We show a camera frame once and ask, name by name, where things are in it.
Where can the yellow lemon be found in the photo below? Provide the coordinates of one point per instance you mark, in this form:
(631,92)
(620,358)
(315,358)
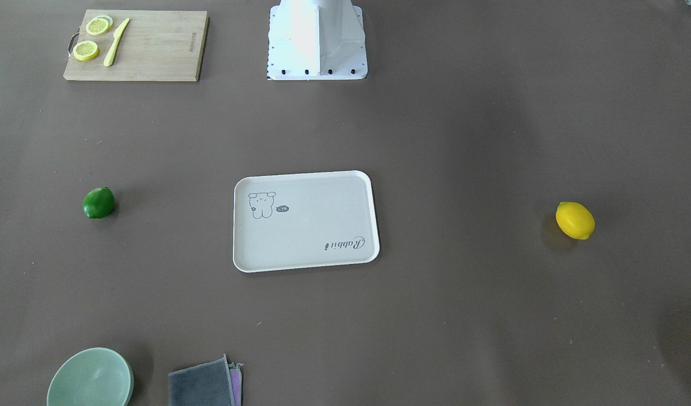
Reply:
(575,220)

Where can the white rabbit print tray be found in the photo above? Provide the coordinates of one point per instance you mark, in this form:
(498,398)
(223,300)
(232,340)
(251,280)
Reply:
(304,220)

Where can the purple cloth underneath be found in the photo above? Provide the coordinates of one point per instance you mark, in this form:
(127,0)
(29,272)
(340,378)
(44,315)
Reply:
(236,382)

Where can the grey folded cloth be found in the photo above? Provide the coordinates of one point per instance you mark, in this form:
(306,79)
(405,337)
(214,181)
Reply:
(205,384)

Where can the bamboo cutting board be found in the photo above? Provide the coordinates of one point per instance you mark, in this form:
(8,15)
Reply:
(157,46)

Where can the green lime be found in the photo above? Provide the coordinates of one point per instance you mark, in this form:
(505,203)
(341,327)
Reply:
(98,203)

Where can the yellow plastic knife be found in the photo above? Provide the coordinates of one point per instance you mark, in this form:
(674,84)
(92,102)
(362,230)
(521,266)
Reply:
(117,35)

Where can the light green bowl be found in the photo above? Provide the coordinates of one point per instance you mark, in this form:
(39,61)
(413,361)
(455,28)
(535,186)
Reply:
(94,376)

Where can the lower lemon slice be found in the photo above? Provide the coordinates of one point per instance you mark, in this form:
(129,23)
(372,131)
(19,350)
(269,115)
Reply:
(85,50)

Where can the lemon slice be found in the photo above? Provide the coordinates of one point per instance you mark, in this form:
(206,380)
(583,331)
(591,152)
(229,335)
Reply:
(85,50)
(99,25)

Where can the upper lemon slice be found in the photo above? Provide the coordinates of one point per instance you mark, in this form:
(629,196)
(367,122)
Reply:
(99,25)

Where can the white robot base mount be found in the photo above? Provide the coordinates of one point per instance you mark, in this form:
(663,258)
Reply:
(316,40)

